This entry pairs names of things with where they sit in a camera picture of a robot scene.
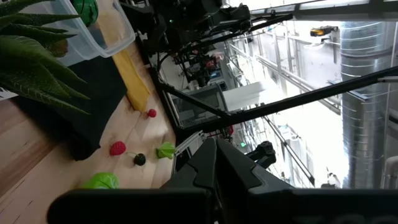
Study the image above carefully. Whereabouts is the potted succulent plant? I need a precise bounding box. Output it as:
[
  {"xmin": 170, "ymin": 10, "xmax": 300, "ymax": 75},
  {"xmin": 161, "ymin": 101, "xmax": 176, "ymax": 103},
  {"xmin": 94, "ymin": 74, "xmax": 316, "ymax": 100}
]
[{"xmin": 0, "ymin": 0, "xmax": 91, "ymax": 115}]

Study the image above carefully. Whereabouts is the light green lettuce leaf toy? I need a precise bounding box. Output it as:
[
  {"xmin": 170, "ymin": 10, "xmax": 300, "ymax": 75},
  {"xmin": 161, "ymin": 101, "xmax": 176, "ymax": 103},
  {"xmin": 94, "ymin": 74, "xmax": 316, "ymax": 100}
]
[{"xmin": 155, "ymin": 141, "xmax": 177, "ymax": 161}]

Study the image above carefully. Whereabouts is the black plum toy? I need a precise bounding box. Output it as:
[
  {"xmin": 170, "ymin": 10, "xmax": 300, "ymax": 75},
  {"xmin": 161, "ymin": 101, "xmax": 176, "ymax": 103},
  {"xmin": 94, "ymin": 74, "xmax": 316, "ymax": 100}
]
[{"xmin": 126, "ymin": 151, "xmax": 147, "ymax": 167}]

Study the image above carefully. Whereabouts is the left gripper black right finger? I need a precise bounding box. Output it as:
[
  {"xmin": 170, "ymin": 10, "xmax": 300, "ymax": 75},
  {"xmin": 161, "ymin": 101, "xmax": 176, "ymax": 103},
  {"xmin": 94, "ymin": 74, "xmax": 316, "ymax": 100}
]
[{"xmin": 216, "ymin": 138, "xmax": 398, "ymax": 224}]

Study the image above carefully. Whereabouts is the black cloth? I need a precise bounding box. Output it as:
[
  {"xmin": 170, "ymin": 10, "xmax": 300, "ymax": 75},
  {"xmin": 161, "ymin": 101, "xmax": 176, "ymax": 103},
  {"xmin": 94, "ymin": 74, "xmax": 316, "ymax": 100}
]
[{"xmin": 12, "ymin": 55, "xmax": 129, "ymax": 162}]

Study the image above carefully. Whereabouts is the yellow cloth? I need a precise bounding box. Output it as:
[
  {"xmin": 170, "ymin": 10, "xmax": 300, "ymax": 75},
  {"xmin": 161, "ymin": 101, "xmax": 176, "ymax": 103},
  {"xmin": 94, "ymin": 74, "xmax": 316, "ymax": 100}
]
[{"xmin": 95, "ymin": 0, "xmax": 152, "ymax": 114}]

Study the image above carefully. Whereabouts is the yellow black ceiling device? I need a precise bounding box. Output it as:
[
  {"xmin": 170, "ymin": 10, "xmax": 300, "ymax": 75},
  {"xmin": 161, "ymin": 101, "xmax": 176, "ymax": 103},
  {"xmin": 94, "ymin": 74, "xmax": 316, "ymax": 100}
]
[{"xmin": 309, "ymin": 25, "xmax": 340, "ymax": 38}]

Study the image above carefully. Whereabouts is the red strawberry toy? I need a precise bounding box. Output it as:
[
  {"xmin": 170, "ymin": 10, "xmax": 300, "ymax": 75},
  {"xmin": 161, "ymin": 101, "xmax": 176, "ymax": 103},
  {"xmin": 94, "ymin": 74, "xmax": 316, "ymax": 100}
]
[{"xmin": 108, "ymin": 140, "xmax": 127, "ymax": 157}]

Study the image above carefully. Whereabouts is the striped green watermelon toy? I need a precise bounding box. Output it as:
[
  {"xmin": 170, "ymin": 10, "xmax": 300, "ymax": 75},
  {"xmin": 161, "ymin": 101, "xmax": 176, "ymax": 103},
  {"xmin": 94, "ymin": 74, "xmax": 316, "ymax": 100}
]
[{"xmin": 72, "ymin": 0, "xmax": 100, "ymax": 28}]

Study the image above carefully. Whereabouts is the round green cabbage toy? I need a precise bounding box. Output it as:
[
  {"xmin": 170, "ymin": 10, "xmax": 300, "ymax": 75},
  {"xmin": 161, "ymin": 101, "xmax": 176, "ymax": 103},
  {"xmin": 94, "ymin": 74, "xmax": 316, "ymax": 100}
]
[{"xmin": 80, "ymin": 171, "xmax": 121, "ymax": 190}]

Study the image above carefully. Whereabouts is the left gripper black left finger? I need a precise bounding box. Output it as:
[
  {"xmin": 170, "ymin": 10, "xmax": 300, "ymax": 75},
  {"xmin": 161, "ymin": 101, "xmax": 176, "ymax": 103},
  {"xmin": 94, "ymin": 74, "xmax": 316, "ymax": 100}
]
[{"xmin": 46, "ymin": 138, "xmax": 218, "ymax": 224}]

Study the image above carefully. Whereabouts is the black metal table frame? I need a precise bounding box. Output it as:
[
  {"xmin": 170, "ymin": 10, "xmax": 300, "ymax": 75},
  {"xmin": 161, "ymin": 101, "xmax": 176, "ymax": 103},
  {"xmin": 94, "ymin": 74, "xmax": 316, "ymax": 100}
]
[{"xmin": 148, "ymin": 12, "xmax": 398, "ymax": 175}]

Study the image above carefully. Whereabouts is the silver spiral ventilation duct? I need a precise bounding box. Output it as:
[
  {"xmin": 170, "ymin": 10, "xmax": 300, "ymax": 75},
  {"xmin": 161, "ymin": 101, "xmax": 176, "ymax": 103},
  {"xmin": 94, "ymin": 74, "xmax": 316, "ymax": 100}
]
[{"xmin": 340, "ymin": 21, "xmax": 398, "ymax": 190}]

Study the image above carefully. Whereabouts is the clear plastic tupperware container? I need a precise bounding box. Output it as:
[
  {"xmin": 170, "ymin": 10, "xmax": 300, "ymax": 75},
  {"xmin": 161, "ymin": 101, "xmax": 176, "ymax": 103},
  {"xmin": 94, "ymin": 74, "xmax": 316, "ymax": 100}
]
[{"xmin": 18, "ymin": 0, "xmax": 137, "ymax": 67}]

